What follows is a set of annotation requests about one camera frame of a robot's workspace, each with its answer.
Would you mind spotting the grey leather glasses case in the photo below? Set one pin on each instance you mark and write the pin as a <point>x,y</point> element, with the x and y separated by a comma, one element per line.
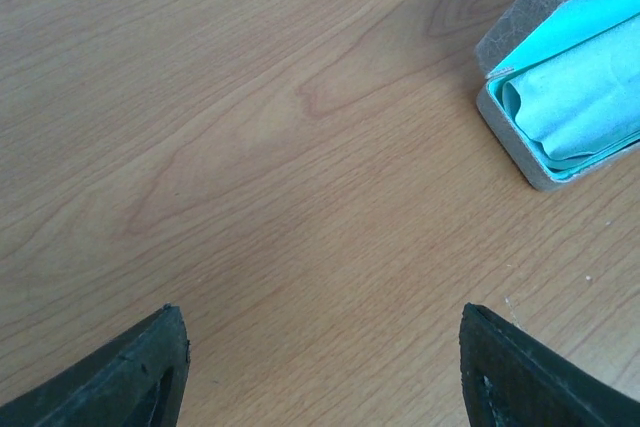
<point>529,33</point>

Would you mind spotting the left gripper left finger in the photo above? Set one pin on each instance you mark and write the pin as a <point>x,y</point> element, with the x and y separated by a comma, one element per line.
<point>136,379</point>

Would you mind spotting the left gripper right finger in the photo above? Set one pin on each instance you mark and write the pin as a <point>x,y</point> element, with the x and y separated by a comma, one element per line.
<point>510,379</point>

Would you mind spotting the light blue cleaning cloth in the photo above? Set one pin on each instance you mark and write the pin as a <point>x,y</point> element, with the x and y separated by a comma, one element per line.
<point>582,102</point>

